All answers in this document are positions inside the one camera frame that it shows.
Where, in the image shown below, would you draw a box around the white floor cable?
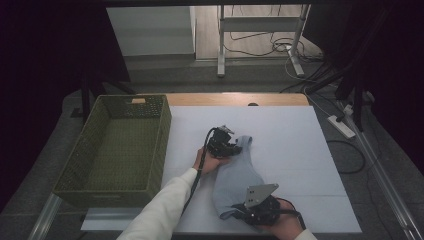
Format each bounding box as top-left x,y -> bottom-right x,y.
284,53 -> 338,118

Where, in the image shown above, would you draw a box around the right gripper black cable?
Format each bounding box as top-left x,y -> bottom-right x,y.
278,197 -> 307,232

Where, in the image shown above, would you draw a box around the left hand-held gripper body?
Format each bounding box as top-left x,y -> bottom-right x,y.
206,124 -> 236,159

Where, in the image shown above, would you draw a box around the person's right hand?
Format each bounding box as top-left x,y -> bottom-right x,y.
256,199 -> 303,240

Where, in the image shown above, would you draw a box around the long aluminium rail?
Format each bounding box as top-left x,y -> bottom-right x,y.
336,99 -> 424,240

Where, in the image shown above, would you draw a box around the person's left hand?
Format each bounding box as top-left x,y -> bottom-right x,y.
192,146 -> 232,176

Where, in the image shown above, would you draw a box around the green woven basket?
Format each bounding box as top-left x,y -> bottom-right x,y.
52,94 -> 173,208

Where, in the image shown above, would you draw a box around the light blue cloth garment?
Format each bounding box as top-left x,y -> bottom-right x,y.
212,134 -> 268,220

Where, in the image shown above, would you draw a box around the white metal desk frame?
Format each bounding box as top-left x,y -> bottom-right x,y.
216,3 -> 312,78

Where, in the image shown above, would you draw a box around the white power strip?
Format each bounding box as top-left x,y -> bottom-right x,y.
327,114 -> 357,140

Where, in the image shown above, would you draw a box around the short aluminium rail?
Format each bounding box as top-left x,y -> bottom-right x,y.
28,192 -> 63,240

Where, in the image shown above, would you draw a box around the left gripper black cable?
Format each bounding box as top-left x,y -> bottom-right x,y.
181,126 -> 218,215

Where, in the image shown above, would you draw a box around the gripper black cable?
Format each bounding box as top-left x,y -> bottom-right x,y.
278,197 -> 307,232
181,126 -> 218,215

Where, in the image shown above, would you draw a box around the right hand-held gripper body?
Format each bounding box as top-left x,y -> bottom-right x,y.
238,183 -> 282,227

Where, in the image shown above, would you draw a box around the black stand with long bar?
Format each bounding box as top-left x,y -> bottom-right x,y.
304,59 -> 377,132

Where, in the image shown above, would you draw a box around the tangled black floor cables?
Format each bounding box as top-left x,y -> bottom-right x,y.
222,30 -> 324,64

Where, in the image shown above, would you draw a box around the black stand with angled legs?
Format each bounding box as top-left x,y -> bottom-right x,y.
70,71 -> 137,124

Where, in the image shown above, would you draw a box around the black looped floor cable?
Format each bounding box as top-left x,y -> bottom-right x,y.
326,139 -> 367,175

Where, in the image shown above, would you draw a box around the white panel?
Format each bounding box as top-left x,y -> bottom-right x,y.
106,5 -> 197,57

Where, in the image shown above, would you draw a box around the dark curtain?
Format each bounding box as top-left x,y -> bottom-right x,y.
301,0 -> 424,168
0,0 -> 132,211

